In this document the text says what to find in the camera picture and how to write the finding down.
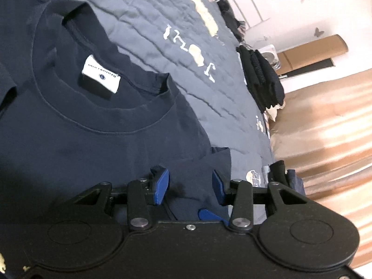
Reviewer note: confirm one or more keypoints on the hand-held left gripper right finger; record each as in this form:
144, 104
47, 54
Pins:
218, 187

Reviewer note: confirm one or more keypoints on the cream cloth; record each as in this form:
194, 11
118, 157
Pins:
276, 110

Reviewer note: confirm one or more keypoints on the black clothes pile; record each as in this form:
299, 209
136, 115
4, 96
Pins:
232, 17

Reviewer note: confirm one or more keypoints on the white headboard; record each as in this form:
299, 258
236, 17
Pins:
250, 0

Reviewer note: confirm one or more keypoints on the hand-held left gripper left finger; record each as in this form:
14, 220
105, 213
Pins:
161, 186

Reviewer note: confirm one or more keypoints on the grey quilted bedspread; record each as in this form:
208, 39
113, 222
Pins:
174, 64

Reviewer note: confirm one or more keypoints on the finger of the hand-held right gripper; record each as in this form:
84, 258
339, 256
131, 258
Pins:
209, 215

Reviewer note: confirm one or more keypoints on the navy t-shirt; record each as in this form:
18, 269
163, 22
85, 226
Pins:
87, 136

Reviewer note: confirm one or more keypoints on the butterfly wall sticker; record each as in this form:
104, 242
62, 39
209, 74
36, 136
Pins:
319, 32

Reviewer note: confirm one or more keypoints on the folded navy garment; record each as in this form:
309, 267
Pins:
295, 181

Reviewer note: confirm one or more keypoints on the folded black garment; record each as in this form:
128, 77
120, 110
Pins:
278, 173

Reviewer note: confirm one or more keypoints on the beige curtain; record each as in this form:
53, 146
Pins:
319, 136

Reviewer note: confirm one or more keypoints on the black folded clothes stack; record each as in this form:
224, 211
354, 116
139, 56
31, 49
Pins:
261, 78

